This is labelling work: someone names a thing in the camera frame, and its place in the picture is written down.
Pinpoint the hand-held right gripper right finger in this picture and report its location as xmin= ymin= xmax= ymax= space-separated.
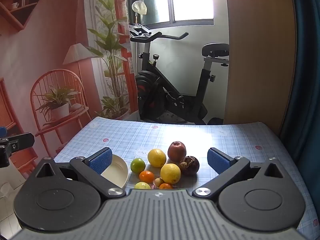
xmin=192 ymin=147 xmax=289 ymax=197

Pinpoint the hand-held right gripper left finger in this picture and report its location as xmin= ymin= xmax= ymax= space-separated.
xmin=30 ymin=147 xmax=127 ymax=197

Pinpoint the cream bowl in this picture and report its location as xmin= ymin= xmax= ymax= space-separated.
xmin=100 ymin=154 xmax=129 ymax=189

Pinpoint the dark purple mangosteen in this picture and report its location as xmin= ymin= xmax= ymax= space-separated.
xmin=179 ymin=156 xmax=200 ymax=176

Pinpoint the green lime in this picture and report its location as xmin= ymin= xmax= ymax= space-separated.
xmin=130 ymin=158 xmax=146 ymax=174

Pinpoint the red apple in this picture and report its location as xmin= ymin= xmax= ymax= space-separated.
xmin=167 ymin=141 xmax=187 ymax=162

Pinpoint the yellow lemon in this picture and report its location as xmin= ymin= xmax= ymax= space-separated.
xmin=147 ymin=149 xmax=167 ymax=168
xmin=160 ymin=163 xmax=181 ymax=184

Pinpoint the black exercise bike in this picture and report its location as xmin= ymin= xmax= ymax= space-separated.
xmin=129 ymin=23 xmax=230 ymax=125

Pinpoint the wooden cabinet panel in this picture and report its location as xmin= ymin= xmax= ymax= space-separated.
xmin=223 ymin=0 xmax=297 ymax=135

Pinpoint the teal curtain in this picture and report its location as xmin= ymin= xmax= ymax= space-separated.
xmin=279 ymin=0 xmax=320 ymax=165

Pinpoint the white cloth cap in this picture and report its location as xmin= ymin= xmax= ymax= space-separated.
xmin=132 ymin=1 xmax=148 ymax=15

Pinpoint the window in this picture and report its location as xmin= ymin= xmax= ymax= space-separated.
xmin=125 ymin=0 xmax=215 ymax=27

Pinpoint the wall poster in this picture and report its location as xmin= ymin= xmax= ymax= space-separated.
xmin=0 ymin=0 xmax=139 ymax=180

